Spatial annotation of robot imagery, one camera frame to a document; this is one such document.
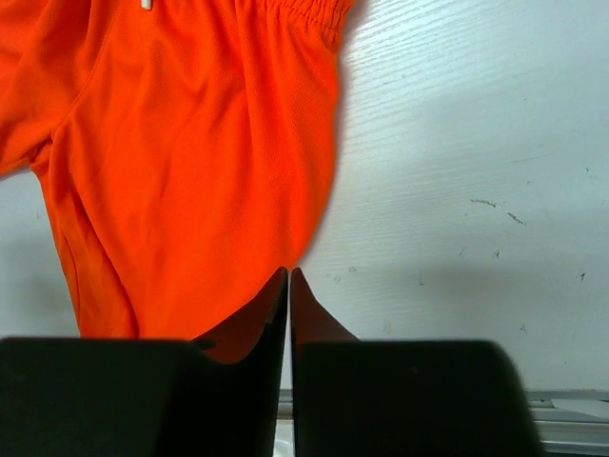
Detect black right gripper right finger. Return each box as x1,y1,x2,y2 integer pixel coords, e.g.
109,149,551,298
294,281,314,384
290,269,544,456

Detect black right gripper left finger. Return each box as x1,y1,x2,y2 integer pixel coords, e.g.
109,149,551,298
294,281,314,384
1,268,288,456

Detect orange shorts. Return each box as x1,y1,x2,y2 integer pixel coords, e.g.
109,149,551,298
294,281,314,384
1,1,352,340

